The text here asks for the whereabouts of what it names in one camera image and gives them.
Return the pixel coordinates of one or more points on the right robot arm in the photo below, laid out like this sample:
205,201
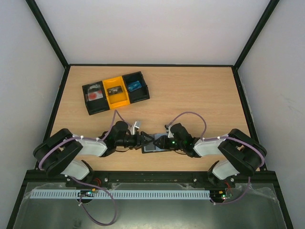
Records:
243,155

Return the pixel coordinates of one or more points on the dark picture card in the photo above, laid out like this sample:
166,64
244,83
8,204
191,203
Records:
114,90

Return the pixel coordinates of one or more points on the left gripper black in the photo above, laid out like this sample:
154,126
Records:
142,141

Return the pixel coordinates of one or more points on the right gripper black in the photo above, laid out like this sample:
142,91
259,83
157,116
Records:
165,141

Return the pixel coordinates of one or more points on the blue card in bin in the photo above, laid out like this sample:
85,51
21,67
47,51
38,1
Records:
134,86

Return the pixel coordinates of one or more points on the light blue cable duct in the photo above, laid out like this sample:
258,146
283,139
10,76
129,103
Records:
121,194

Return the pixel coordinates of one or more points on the yellow bin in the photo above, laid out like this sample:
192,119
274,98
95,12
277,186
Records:
117,100

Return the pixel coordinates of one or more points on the black card holder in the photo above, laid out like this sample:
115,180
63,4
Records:
147,138

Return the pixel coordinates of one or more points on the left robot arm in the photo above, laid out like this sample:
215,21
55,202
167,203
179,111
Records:
56,155

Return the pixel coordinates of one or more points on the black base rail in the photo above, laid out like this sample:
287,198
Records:
194,179

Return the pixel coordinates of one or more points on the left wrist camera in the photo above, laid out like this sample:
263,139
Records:
135,127

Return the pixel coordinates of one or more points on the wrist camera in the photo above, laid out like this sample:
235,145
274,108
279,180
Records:
135,127
168,131

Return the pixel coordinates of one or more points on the black cage frame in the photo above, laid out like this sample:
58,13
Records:
271,6

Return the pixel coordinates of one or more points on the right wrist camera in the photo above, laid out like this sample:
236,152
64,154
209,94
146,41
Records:
168,131

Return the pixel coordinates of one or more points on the black bin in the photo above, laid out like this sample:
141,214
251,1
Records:
97,106
140,94

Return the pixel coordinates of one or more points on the red white card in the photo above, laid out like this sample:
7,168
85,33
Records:
95,92

